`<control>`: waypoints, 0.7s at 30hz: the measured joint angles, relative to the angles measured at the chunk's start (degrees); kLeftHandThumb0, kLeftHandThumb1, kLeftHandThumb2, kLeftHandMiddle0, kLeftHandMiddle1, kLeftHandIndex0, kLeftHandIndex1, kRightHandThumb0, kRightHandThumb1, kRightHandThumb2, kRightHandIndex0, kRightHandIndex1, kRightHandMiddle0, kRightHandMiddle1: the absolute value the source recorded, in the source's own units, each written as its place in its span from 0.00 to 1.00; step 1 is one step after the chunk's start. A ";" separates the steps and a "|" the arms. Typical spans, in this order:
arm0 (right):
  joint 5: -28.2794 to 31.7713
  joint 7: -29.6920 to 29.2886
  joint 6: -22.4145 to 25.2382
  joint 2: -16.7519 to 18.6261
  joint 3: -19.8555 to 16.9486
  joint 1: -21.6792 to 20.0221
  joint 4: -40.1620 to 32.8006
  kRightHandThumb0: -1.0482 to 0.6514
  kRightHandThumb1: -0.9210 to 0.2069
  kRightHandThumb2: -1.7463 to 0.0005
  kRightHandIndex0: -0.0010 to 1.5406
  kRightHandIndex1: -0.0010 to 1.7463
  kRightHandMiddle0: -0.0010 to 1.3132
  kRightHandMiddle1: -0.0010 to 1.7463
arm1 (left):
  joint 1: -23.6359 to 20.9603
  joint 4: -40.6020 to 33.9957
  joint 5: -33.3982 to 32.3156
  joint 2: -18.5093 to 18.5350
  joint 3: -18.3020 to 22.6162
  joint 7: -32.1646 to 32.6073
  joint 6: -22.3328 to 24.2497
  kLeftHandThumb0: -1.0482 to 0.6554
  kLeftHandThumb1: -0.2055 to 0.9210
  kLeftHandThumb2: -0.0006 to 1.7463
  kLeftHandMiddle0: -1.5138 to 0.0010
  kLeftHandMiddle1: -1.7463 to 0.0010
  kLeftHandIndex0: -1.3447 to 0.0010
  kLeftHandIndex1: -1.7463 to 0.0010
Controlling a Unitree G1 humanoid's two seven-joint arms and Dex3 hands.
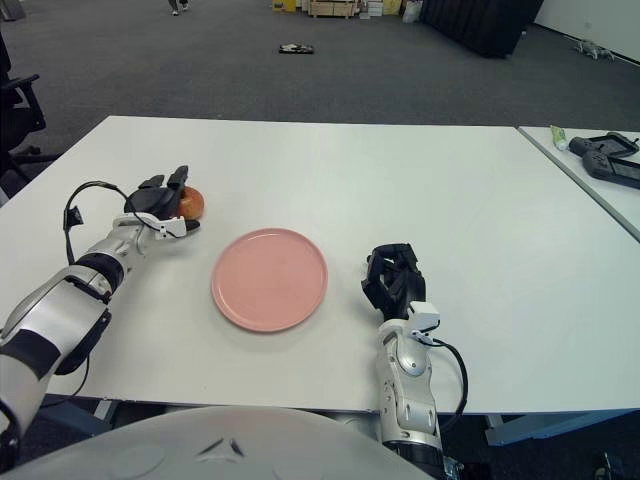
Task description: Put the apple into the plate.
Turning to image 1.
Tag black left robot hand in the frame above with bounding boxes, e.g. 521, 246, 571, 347
123, 164, 204, 234

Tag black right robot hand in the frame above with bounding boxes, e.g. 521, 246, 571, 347
360, 243, 428, 321

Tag red yellow apple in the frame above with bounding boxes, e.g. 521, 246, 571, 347
177, 186, 206, 221

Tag pink round plate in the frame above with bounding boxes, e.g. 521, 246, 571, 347
210, 227, 330, 333

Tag black office chair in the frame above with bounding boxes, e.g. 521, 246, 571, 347
0, 29, 59, 199

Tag small black handheld controller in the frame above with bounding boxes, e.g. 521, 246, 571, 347
568, 132, 640, 157

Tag large black handheld controller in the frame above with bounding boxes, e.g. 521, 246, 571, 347
581, 151, 640, 190

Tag grey robot torso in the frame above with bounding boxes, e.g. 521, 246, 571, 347
0, 405, 441, 480

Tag wooden pallet crate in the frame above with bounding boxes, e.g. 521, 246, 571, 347
308, 0, 362, 20

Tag black partition curtain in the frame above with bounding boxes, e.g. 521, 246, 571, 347
418, 0, 545, 59

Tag stacked cardboard boxes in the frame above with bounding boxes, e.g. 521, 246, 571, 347
360, 0, 401, 20

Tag grey quadruped robot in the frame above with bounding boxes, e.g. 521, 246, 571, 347
574, 38, 617, 62

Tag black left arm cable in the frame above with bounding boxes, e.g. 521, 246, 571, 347
44, 181, 134, 401

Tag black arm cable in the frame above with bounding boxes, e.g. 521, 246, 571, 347
432, 338, 470, 431
44, 181, 134, 401

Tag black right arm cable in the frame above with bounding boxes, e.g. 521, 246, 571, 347
432, 338, 470, 431

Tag grey table frame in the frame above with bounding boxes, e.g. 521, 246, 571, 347
483, 408, 640, 446

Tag black metal floor bracket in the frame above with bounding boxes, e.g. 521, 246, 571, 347
594, 449, 626, 480

